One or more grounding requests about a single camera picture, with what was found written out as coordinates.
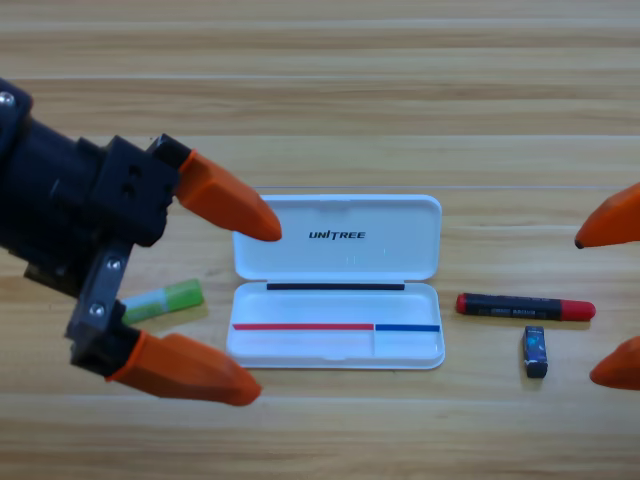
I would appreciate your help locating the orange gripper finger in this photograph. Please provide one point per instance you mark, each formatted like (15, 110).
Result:
(220, 200)
(622, 367)
(190, 370)

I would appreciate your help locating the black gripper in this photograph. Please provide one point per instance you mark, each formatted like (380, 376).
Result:
(50, 200)

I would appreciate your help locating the orange gripper finger with dark tip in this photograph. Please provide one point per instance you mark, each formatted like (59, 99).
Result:
(615, 220)

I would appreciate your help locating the green highlighter pen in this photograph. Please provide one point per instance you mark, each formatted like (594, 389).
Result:
(175, 299)

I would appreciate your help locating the small dark blue eraser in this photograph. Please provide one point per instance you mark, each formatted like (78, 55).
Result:
(535, 350)

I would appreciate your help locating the red and black marker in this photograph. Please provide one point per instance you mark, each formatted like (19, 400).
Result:
(525, 306)

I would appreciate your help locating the white Unitree pencil case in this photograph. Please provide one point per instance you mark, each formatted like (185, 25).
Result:
(310, 307)

